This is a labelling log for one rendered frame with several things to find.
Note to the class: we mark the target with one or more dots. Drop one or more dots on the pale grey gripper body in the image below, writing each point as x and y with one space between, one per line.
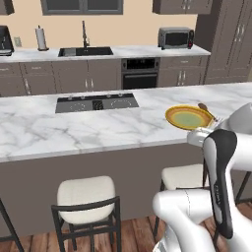
197 137

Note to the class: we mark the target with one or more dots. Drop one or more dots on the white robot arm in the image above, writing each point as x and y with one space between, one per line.
197 210

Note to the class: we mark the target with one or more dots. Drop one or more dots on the yellow green plate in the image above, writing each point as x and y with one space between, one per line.
187 118

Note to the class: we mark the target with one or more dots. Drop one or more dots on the brown wooden spoon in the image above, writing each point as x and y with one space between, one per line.
203 107

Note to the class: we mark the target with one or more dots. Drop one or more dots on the black stool white cushion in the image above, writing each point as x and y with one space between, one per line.
86 197
7 226
243 187
182 177

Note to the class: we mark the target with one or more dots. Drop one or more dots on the grey base cupboards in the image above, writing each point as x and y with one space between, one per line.
65 77
182 71

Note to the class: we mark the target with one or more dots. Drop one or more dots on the black built-in oven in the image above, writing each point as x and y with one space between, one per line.
140 74

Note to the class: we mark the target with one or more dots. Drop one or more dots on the tall grey cupboards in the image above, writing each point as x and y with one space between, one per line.
226 42

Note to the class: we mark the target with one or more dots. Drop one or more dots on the grey toaster oven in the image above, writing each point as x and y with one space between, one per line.
175 38

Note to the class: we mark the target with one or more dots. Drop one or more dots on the black hob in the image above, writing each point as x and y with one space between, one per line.
82 105

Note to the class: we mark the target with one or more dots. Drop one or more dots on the black sink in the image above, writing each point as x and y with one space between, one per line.
88 51

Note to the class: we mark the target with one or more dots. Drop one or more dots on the dark tap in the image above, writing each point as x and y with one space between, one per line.
84 36

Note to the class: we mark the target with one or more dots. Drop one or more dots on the grey framed window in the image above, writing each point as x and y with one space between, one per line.
82 6

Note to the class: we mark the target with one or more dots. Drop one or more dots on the paper towel roll holder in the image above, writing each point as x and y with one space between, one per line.
41 38

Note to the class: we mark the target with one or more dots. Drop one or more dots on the black coffee machine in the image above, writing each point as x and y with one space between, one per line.
5 40

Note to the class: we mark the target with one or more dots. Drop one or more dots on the grey wall cupboard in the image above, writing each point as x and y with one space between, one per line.
6 6
182 6

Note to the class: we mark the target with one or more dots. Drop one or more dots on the wall socket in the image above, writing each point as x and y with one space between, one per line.
18 41

